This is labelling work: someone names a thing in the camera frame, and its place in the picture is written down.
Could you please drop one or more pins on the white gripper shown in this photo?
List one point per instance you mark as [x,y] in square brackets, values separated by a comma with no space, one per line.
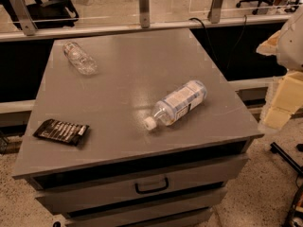
[292,47]

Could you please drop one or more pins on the blue label plastic bottle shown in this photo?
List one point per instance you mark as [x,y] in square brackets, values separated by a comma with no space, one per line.
[177,104]

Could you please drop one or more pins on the clear crumpled plastic bottle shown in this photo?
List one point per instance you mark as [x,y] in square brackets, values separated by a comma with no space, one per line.
[81,60]

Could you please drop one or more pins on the black rxbar chocolate wrapper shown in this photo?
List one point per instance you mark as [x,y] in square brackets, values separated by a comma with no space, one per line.
[61,132]

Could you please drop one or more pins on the black metal bar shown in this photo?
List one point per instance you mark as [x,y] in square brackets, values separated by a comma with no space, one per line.
[275,148]

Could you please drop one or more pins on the grey drawer cabinet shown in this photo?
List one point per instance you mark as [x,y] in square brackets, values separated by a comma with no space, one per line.
[92,184]

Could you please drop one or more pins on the black office chair left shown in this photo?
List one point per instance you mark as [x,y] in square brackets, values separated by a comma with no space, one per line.
[46,13]

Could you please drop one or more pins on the right metal bracket post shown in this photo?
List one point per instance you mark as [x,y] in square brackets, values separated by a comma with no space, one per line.
[214,14]

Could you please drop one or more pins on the metal bracket post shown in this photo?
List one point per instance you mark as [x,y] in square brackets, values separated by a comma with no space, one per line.
[214,14]
[27,25]
[144,13]

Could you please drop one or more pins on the middle metal bracket post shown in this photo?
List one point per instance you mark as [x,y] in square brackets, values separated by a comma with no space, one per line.
[144,13]

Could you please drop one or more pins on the black drawer handle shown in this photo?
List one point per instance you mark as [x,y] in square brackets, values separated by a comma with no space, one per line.
[151,187]

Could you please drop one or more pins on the left metal bracket post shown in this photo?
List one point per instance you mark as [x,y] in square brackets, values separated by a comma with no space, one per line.
[27,25]

